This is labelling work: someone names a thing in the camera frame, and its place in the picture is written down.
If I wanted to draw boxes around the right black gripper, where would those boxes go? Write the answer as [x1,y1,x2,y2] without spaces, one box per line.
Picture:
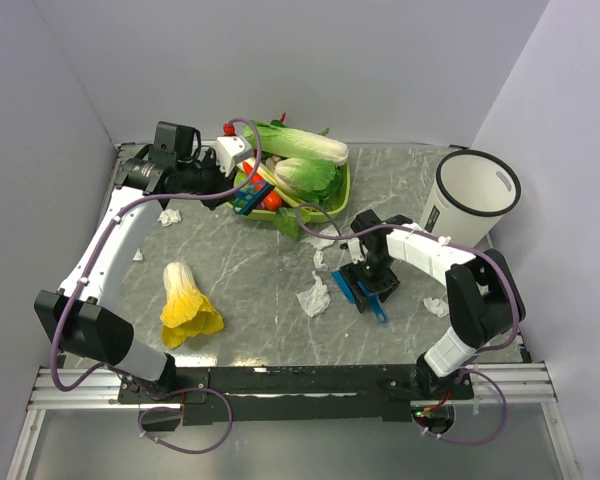
[340,252,402,313]

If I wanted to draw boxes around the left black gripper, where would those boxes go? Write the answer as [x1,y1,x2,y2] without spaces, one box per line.
[178,148,239,211]

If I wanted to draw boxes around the blue hand brush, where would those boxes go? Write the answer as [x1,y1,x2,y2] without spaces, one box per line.
[232,180,274,216]

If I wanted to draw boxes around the blue dustpan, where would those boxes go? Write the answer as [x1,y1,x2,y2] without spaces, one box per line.
[331,268,389,325]

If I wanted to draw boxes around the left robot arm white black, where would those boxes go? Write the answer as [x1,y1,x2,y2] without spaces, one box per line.
[34,121,254,402]

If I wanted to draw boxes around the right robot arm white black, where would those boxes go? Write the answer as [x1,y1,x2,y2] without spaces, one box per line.
[332,210,526,399]

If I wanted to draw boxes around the green vegetable tray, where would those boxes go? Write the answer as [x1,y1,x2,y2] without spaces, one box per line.
[246,162,351,223]

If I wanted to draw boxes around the paper scrap far left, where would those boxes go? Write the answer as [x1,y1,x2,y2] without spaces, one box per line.
[158,209,182,227]

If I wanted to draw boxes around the paper scrap right of centre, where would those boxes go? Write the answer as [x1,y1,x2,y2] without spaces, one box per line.
[313,250,329,272]

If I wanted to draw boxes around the white leek toy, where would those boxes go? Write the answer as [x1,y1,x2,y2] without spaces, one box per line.
[264,155,329,204]

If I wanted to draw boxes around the paper scrap near tray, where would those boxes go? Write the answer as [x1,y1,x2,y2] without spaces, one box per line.
[301,232,338,251]

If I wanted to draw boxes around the large centre paper scrap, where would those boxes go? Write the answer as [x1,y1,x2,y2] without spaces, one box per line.
[296,271,331,318]

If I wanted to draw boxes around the orange carrot toy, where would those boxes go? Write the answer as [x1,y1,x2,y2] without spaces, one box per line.
[242,162,283,211]

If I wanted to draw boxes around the paper scrap near dustpan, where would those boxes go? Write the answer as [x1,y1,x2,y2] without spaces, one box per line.
[423,297,449,318]

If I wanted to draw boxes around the long napa cabbage toy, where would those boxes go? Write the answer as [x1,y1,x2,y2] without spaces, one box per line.
[255,122,349,166]

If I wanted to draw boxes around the green leafy herb toy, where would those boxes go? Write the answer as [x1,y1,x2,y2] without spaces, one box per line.
[273,207,311,241]

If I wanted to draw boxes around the short napa cabbage toy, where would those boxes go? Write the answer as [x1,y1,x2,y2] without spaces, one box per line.
[274,158,339,197]

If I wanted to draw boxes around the white trash bin black rim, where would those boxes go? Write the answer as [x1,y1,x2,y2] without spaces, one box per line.
[419,149,521,247]

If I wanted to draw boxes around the yellow white cabbage toy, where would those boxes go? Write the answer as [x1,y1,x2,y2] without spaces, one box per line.
[160,262,224,349]

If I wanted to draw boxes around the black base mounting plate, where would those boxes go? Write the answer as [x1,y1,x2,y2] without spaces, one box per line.
[119,364,473,426]

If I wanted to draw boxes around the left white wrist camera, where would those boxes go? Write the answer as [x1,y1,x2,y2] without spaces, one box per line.
[214,135,253,177]

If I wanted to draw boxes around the aluminium rail frame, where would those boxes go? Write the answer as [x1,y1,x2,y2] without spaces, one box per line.
[7,363,582,479]

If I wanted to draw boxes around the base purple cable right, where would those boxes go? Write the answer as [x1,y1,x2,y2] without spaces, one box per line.
[412,367,510,446]

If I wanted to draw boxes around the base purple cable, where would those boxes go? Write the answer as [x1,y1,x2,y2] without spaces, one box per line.
[137,384,235,455]
[412,367,510,446]

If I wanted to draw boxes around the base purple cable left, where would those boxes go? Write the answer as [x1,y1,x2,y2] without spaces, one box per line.
[137,384,235,455]

